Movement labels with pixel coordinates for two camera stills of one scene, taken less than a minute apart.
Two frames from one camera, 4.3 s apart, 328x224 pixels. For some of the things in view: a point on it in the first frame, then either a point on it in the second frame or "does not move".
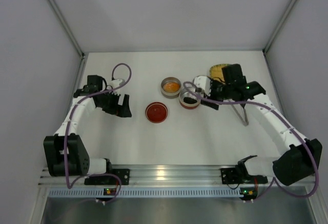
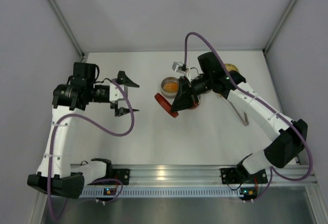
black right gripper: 213,98 → 191,88
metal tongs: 245,123 does not move
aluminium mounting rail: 162,177 does not move
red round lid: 156,112 → 165,105
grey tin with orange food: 170,87 does not move
